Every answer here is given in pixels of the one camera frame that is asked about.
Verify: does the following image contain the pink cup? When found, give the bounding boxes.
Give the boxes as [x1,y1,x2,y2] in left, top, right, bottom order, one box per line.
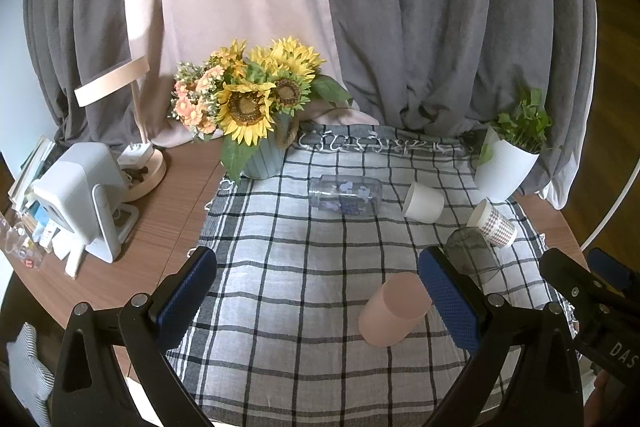
[358,273,433,348]

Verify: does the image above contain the white plant pot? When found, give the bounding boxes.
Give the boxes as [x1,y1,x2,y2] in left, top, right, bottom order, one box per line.
[474,127,541,200]

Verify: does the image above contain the clear printed glass cup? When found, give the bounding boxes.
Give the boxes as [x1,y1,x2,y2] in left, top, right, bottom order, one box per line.
[308,175,385,218]

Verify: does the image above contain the green leafy plant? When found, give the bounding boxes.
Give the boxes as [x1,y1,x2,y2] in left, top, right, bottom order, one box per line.
[477,88,555,165]

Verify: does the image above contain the dark transparent cup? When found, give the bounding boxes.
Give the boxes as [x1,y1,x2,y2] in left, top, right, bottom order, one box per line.
[444,227,503,290]

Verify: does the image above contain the striped cushion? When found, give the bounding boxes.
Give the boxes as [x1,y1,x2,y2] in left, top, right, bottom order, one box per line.
[6,322,56,427]

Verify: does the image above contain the white cup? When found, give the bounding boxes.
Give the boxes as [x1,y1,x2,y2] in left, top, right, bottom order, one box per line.
[402,182,446,224]

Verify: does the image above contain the checked grey cloth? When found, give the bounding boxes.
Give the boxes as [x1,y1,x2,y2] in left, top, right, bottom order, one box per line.
[167,123,576,425]

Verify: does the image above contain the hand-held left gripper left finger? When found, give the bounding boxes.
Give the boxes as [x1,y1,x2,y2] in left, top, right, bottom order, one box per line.
[50,246,218,427]

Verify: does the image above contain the stack of books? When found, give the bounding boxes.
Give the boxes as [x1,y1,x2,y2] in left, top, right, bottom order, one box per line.
[7,136,58,212]

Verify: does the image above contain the grey curtain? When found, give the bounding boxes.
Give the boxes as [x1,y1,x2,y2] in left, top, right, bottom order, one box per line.
[315,0,599,208]
[22,0,166,148]

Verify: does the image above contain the white power adapter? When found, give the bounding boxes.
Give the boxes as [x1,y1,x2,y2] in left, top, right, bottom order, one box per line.
[117,142,154,168]

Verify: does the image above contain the patterned paper cup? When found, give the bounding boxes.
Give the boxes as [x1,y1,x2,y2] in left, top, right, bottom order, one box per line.
[466,199,518,249]

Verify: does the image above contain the blue ribbed vase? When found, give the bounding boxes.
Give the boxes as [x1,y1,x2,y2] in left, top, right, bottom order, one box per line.
[240,112,301,180]

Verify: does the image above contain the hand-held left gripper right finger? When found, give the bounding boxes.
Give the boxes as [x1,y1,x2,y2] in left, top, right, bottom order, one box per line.
[418,246,585,427]

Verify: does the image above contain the sunflower bouquet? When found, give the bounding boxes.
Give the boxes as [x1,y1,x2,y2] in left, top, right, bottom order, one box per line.
[167,38,354,184]

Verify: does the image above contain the small white boxes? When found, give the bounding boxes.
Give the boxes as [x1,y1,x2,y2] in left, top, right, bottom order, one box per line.
[22,202,67,259]

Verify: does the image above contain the white projector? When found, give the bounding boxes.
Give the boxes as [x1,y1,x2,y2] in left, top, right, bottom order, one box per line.
[32,142,140,280]

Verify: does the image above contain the person's right hand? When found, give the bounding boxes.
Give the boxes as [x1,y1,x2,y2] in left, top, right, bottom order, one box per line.
[584,369,623,427]

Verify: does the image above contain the white curved tube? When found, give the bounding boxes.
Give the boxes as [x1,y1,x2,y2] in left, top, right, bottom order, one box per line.
[580,179,640,254]

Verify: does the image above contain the clear plastic packet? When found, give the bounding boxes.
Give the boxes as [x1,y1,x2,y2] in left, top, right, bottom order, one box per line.
[0,212,48,273]

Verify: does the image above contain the white desk lamp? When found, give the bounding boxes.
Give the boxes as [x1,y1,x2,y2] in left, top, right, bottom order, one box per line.
[74,57,168,202]

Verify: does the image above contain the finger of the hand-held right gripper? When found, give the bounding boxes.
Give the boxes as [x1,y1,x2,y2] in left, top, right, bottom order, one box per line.
[539,247,609,314]
[587,247,632,294]

